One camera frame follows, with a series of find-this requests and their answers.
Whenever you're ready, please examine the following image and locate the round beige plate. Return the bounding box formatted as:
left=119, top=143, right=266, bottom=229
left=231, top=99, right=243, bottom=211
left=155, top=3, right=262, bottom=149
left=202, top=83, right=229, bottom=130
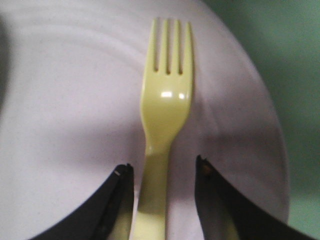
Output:
left=0, top=0, right=289, bottom=240

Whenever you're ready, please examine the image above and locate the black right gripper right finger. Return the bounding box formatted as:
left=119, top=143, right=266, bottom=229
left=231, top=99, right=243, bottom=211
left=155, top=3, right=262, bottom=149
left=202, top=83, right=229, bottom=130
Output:
left=194, top=155, right=311, bottom=240

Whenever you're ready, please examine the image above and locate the yellow plastic fork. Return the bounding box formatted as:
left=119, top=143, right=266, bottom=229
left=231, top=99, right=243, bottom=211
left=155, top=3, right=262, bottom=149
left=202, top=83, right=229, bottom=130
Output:
left=131, top=20, right=194, bottom=240

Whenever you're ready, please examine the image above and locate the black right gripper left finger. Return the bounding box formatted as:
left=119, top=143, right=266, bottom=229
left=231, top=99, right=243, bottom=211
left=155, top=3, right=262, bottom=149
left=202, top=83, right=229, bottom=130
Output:
left=33, top=164, right=134, bottom=240

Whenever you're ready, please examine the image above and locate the light green serving tray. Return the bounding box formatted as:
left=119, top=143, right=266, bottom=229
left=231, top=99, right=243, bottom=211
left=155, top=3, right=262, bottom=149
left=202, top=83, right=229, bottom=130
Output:
left=206, top=0, right=320, bottom=238

